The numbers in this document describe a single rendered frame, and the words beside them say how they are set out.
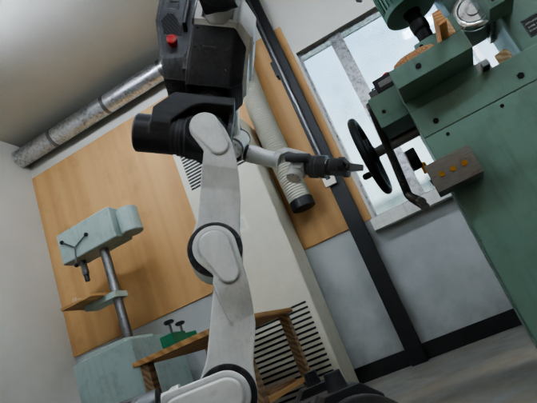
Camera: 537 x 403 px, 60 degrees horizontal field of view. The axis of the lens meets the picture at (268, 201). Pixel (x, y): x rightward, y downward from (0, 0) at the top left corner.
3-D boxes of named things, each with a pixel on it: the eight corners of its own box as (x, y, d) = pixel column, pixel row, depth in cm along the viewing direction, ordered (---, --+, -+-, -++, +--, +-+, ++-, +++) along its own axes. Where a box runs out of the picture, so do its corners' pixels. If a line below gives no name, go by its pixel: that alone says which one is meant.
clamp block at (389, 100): (387, 134, 163) (375, 113, 166) (423, 114, 159) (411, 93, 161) (378, 122, 150) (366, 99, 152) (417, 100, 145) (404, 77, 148)
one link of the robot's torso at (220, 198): (187, 277, 113) (177, 112, 129) (194, 289, 129) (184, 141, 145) (249, 271, 114) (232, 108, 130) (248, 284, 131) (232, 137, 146)
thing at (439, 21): (453, 103, 168) (448, 94, 169) (459, 101, 168) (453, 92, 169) (439, 25, 115) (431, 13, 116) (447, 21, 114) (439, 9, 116)
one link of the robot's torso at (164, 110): (127, 139, 127) (138, 85, 133) (137, 159, 139) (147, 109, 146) (228, 149, 128) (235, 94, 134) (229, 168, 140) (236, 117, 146)
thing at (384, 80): (377, 110, 164) (371, 97, 166) (406, 94, 161) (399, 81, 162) (369, 98, 152) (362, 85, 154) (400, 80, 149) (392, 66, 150)
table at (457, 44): (401, 156, 183) (394, 143, 184) (476, 117, 173) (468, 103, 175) (366, 107, 128) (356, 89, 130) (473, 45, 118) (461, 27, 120)
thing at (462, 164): (439, 197, 126) (426, 173, 128) (483, 177, 122) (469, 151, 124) (436, 193, 118) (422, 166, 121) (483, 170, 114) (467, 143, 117)
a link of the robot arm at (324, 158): (350, 184, 178) (320, 183, 183) (352, 160, 179) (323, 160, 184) (340, 176, 167) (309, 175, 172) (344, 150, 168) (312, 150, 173)
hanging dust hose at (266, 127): (295, 217, 301) (224, 48, 343) (319, 205, 296) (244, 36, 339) (287, 213, 285) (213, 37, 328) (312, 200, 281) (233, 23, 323)
